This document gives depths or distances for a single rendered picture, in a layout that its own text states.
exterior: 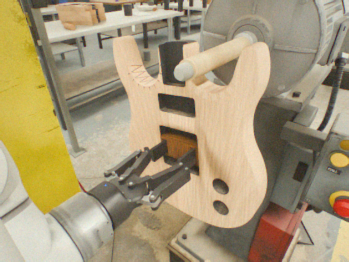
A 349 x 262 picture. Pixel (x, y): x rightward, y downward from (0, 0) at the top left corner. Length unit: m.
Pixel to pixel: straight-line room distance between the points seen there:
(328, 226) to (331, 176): 1.35
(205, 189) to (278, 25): 0.35
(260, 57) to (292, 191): 0.62
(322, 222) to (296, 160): 1.13
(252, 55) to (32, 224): 0.36
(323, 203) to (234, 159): 0.26
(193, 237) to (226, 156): 0.86
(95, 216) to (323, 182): 0.46
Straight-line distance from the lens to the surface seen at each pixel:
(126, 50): 0.55
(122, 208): 0.39
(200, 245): 1.25
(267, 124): 0.76
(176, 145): 0.51
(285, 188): 0.91
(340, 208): 0.59
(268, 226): 0.99
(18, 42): 1.15
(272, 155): 0.81
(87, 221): 0.37
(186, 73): 0.34
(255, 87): 0.37
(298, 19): 0.51
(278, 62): 0.52
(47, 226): 0.36
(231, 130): 0.42
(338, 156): 0.55
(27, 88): 1.19
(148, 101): 0.52
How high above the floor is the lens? 1.37
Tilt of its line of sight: 34 degrees down
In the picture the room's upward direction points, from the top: straight up
